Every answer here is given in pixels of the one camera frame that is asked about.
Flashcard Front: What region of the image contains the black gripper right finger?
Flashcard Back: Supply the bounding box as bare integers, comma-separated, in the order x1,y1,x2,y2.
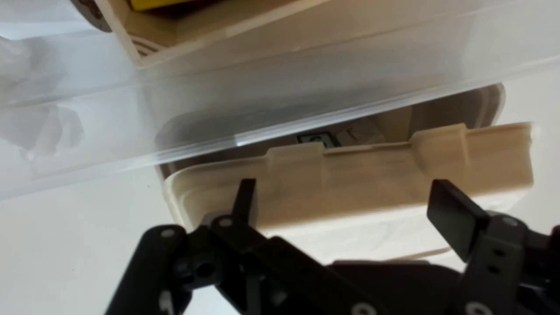
428,181,560,315

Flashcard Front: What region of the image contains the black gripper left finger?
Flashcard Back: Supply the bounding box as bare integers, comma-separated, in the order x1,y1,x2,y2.
104,178,330,315

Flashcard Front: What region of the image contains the clear plastic storage bin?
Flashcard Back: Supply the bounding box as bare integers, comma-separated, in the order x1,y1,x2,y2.
0,0,560,199

